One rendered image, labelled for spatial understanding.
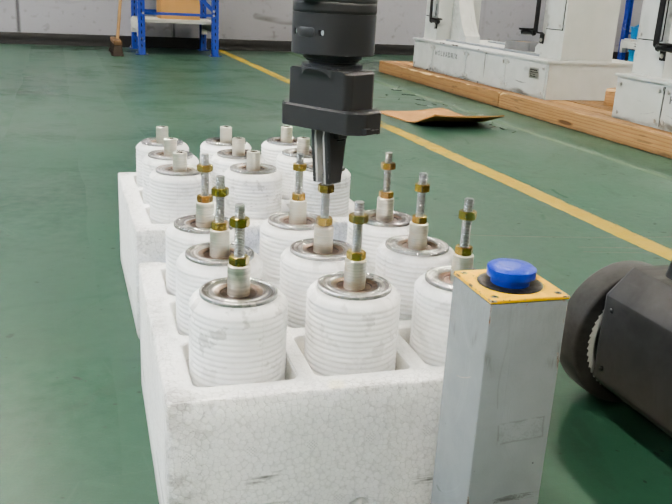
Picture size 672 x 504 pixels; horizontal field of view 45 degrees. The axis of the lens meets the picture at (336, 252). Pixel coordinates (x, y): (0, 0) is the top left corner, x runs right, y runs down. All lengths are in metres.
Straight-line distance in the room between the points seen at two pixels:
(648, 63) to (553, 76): 0.64
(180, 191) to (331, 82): 0.47
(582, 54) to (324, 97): 3.39
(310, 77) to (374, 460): 0.40
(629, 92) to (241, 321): 2.97
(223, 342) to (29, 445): 0.37
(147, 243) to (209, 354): 0.50
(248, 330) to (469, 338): 0.21
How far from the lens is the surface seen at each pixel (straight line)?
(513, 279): 0.66
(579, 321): 1.13
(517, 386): 0.68
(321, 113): 0.86
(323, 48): 0.84
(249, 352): 0.76
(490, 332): 0.64
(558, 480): 1.02
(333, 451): 0.80
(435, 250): 0.94
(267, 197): 1.29
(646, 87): 3.51
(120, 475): 0.98
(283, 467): 0.80
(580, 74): 4.20
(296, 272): 0.89
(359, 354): 0.79
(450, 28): 5.38
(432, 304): 0.83
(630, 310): 1.07
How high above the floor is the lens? 0.54
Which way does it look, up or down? 18 degrees down
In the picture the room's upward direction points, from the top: 3 degrees clockwise
